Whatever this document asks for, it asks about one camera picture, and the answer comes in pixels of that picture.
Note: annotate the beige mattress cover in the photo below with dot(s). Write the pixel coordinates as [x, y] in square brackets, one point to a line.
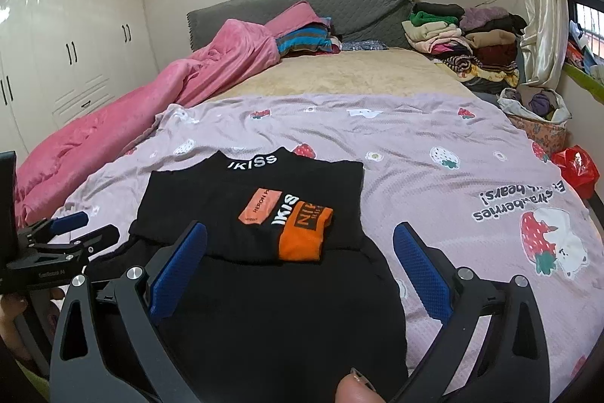
[354, 72]

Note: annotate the pale purple strawberry print sheet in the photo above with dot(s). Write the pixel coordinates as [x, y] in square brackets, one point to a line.
[424, 138]

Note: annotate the person's right hand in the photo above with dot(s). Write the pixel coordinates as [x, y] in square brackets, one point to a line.
[358, 389]

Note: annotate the printed bag of clothes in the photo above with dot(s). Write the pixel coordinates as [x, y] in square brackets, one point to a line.
[538, 129]

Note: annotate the white wardrobe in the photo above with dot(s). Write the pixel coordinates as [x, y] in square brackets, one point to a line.
[71, 30]

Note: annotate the pile of folded clothes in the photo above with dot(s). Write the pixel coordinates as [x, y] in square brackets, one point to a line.
[448, 34]

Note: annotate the black sweater with orange cuffs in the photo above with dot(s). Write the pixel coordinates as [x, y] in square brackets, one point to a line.
[283, 327]

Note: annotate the pink fleece blanket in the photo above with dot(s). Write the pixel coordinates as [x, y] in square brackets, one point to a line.
[118, 110]

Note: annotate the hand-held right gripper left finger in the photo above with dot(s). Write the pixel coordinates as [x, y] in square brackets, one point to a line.
[179, 273]

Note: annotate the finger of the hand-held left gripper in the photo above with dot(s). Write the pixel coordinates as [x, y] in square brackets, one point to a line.
[68, 221]
[99, 237]

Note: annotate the green windowsill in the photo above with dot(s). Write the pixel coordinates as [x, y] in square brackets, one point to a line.
[585, 82]

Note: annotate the grey quilted headboard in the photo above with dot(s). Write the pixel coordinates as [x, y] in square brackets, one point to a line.
[368, 16]

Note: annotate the red plastic bag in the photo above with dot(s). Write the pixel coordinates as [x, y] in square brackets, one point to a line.
[578, 167]

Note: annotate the person's left hand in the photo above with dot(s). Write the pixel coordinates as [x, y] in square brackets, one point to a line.
[9, 320]

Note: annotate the colourful cloth heap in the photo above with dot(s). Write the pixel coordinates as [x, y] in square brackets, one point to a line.
[583, 53]

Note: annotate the striped blue and brown cloth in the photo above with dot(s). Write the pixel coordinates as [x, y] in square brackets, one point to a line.
[302, 42]

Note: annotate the blue floral cloth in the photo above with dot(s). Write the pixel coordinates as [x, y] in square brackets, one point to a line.
[363, 45]

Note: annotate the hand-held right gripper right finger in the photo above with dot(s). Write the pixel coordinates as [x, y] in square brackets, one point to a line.
[422, 273]

